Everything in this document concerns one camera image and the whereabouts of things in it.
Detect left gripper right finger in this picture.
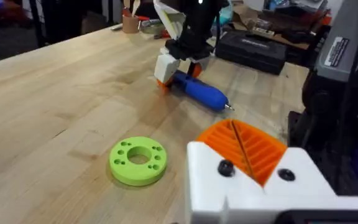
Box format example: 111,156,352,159
232,119,337,197

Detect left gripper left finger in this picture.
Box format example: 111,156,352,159
185,119,265,224

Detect blue electric screwdriver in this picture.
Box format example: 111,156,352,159
172,70,236,113

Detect clear tape roll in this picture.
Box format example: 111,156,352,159
140,22,167,35

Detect right wrist flat plate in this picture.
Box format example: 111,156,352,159
152,0,187,41

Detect tan cup with wooden utensils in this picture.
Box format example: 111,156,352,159
122,0,142,34

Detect black tool case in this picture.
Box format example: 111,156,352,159
214,30,289,76

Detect green disc with holes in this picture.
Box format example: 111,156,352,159
108,136,168,187

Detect heap of boxes and tools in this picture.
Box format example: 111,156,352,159
230,0,334,51

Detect red-handled scissors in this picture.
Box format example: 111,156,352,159
153,29,171,40

